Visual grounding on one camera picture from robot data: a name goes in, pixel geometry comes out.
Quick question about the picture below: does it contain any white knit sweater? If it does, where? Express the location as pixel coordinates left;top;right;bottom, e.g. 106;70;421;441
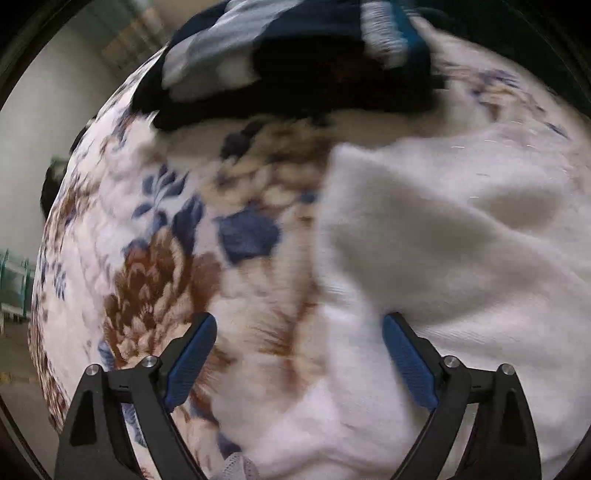
212;143;591;480

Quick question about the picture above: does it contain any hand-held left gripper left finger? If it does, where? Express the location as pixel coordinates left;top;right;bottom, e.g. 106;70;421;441
54;312;218;480

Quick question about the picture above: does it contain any floral printed bed blanket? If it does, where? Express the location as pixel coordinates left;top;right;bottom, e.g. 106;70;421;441
28;18;583;480

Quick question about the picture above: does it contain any light grey cloth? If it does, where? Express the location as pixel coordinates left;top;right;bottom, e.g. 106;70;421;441
216;453;260;480

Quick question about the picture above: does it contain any teal storage rack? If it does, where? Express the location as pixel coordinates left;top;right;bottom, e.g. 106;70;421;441
0;249;34;324

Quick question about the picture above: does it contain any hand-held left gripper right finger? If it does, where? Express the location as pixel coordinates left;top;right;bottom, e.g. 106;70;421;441
382;312;542;480

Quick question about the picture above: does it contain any black bag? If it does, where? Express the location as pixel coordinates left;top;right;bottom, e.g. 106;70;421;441
41;159;71;219

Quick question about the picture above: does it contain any dark folded clothes stack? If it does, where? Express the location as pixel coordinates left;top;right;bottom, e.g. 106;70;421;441
131;0;446;132

